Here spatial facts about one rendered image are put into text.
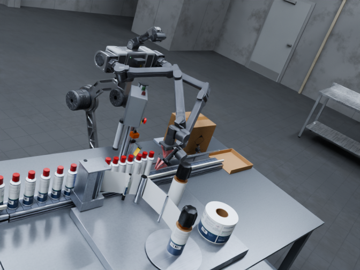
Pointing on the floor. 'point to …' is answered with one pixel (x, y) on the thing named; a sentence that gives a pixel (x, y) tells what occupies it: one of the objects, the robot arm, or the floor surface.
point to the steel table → (346, 97)
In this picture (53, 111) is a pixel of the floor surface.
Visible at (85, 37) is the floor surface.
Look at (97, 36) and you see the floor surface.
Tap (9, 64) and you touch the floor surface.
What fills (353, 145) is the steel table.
